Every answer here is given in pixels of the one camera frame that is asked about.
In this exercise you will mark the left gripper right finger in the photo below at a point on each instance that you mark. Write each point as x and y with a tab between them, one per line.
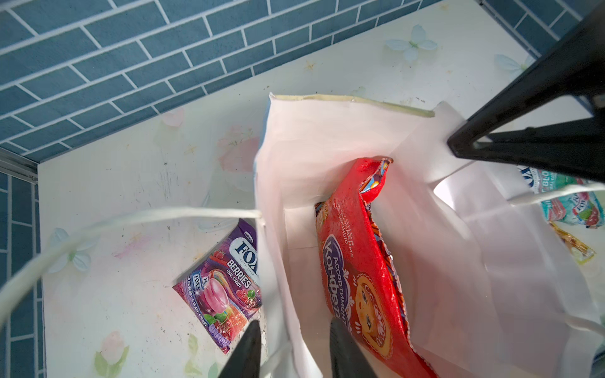
347	360

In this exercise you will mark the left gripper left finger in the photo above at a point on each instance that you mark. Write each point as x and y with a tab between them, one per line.
245	361

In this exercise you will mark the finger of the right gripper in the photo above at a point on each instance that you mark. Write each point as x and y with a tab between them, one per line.
573	148
574	66

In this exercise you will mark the teal snack packet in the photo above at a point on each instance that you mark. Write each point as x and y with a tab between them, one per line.
581	208

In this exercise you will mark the purple Fox's candy packet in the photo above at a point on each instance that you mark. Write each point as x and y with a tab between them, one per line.
223	290

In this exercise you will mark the red snack packet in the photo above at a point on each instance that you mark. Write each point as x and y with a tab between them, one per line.
358	272

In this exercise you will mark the yellow green snack packet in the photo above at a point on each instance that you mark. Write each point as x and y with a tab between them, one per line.
580	251

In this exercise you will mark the floral paper gift bag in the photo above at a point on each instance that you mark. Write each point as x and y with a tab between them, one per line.
490	290

